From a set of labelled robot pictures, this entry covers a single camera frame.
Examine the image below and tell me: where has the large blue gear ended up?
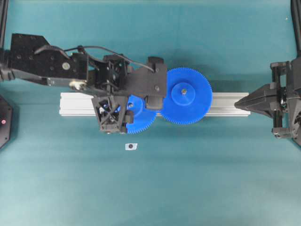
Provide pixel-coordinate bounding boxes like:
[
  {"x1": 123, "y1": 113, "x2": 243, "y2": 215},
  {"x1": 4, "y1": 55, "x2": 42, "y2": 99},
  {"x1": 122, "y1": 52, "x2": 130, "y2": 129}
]
[{"x1": 160, "y1": 67, "x2": 213, "y2": 125}]

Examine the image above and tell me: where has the silver aluminium extrusion rail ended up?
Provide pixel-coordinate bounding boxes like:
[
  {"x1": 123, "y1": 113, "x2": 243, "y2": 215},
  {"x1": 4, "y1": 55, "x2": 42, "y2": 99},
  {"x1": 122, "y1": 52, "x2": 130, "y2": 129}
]
[{"x1": 59, "y1": 92, "x2": 251, "y2": 117}]

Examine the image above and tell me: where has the small blue gear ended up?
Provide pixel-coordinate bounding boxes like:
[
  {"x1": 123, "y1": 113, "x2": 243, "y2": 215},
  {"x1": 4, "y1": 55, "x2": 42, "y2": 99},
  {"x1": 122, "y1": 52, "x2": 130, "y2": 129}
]
[{"x1": 127, "y1": 96, "x2": 157, "y2": 134}]

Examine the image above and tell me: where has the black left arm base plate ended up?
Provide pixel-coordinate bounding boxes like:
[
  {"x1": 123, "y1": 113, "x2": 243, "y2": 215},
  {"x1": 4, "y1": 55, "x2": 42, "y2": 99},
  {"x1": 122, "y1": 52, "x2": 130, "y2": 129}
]
[{"x1": 0, "y1": 96, "x2": 13, "y2": 148}]

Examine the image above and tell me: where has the black frame post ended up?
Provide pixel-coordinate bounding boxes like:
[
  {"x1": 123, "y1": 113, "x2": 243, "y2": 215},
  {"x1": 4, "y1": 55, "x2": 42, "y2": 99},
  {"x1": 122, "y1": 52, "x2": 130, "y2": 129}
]
[
  {"x1": 0, "y1": 0, "x2": 9, "y2": 48},
  {"x1": 291, "y1": 0, "x2": 301, "y2": 57}
]

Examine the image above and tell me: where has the small white sticker marker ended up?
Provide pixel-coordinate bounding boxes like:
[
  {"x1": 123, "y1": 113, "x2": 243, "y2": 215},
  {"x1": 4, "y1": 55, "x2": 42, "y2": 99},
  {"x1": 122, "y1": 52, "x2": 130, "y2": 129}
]
[{"x1": 125, "y1": 143, "x2": 138, "y2": 151}]

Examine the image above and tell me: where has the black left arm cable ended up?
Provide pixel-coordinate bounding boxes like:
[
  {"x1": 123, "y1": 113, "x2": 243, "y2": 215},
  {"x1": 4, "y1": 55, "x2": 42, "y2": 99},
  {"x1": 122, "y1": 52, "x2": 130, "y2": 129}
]
[{"x1": 34, "y1": 44, "x2": 157, "y2": 73}]

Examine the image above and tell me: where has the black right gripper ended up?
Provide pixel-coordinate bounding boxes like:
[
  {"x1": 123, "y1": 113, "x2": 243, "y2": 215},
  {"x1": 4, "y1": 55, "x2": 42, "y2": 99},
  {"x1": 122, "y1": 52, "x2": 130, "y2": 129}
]
[{"x1": 234, "y1": 60, "x2": 301, "y2": 139}]

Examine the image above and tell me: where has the black right frame post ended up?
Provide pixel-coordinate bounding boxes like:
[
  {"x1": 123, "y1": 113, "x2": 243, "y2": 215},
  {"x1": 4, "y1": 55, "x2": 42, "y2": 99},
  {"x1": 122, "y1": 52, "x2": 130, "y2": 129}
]
[{"x1": 291, "y1": 0, "x2": 301, "y2": 57}]

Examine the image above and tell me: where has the black left frame post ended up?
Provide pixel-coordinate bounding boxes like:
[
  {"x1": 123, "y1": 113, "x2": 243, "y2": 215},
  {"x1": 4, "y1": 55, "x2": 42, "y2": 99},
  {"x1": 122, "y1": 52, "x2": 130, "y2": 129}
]
[{"x1": 0, "y1": 0, "x2": 9, "y2": 48}]

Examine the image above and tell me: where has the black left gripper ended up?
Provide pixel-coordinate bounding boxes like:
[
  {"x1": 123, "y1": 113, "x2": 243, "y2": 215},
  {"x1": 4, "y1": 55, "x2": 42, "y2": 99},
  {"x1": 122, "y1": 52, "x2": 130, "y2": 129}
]
[{"x1": 88, "y1": 54, "x2": 167, "y2": 110}]

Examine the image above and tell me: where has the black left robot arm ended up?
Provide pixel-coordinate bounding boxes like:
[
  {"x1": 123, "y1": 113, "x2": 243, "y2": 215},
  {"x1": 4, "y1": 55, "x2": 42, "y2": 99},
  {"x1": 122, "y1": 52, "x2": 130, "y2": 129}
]
[{"x1": 0, "y1": 33, "x2": 167, "y2": 110}]

